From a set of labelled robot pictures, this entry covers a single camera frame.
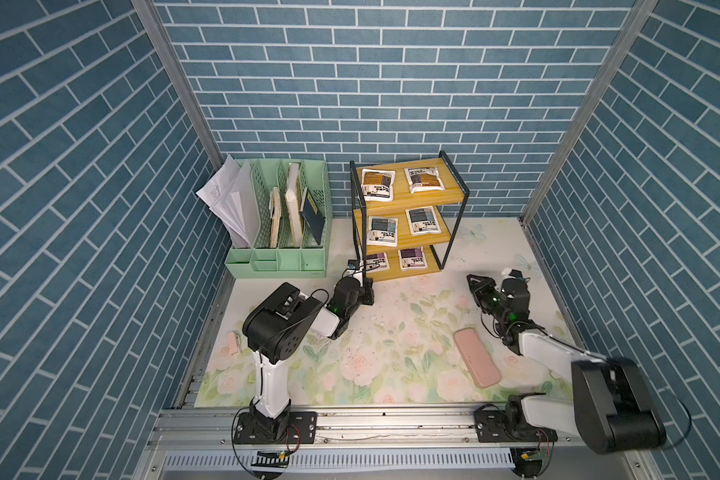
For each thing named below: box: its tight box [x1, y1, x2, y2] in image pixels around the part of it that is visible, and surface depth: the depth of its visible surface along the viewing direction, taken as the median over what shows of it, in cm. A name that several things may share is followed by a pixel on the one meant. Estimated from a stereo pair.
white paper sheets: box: [196, 155, 260, 248], surface depth 95 cm
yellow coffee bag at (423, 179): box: [404, 167, 445, 194], surface depth 84 cm
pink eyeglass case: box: [453, 327, 501, 389], surface depth 86 cm
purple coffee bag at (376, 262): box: [366, 252, 390, 273], surface depth 107 cm
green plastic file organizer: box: [224, 159, 334, 279], surface depth 104 cm
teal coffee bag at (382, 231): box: [366, 216, 399, 247], surface depth 93 cm
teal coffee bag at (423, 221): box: [405, 206, 442, 237], surface depth 97 cm
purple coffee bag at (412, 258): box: [398, 246, 428, 271], surface depth 107 cm
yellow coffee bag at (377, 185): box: [361, 169, 396, 202], surface depth 81 cm
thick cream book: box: [285, 162, 303, 248], surface depth 98 cm
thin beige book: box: [269, 186, 281, 249], surface depth 99 cm
